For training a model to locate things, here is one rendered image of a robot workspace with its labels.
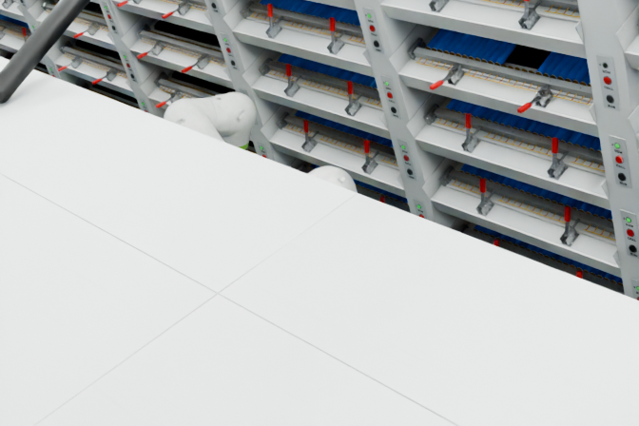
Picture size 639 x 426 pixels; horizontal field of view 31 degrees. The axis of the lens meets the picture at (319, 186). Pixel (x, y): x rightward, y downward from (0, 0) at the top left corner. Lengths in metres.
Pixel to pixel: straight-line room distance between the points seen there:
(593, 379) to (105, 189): 0.50
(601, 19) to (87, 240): 1.54
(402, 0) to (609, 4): 0.63
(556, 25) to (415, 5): 0.40
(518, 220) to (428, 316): 2.14
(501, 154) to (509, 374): 2.11
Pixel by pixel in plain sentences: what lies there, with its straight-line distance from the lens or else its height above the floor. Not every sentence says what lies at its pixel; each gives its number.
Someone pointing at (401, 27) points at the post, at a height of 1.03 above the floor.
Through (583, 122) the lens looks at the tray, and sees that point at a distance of 2.50.
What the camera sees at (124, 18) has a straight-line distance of 4.02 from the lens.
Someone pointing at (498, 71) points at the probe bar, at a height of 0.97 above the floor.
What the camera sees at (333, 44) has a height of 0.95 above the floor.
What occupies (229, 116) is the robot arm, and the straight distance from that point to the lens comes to 2.83.
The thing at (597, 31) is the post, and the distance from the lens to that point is 2.35.
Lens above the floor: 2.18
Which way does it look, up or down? 30 degrees down
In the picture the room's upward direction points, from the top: 17 degrees counter-clockwise
